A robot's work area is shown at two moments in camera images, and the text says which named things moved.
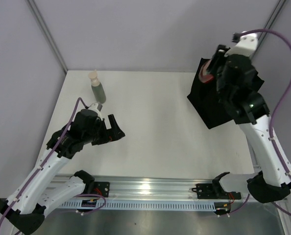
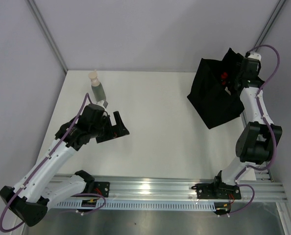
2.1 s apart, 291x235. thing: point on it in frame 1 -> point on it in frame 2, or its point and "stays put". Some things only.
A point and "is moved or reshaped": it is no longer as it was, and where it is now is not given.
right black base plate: (214, 191) stays put
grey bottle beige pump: (97, 87) stays put
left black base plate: (101, 188) stays put
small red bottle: (203, 76) is moved or reshaped
